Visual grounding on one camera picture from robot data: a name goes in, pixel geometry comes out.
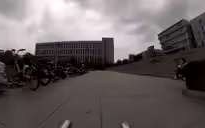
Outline person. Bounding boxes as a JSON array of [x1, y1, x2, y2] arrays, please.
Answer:
[[173, 58, 189, 81]]

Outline tall slab-fronted grey building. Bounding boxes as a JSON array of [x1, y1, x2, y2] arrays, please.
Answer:
[[157, 0, 205, 55]]

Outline row of parked bicycles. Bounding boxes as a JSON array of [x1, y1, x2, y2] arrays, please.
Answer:
[[3, 48, 88, 92]]

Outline robot's own part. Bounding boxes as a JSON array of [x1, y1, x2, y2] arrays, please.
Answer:
[[60, 119, 72, 128], [121, 121, 131, 128]]

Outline long curved grey building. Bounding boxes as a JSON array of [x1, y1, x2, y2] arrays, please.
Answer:
[[34, 37, 115, 66]]

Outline wide grey stone steps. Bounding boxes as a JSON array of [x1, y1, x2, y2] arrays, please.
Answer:
[[106, 49, 205, 80]]

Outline low building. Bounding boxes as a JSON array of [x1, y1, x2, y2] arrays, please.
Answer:
[[128, 45, 166, 63]]

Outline grey paved plaza ground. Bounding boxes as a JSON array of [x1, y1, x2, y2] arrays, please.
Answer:
[[0, 69, 205, 128]]

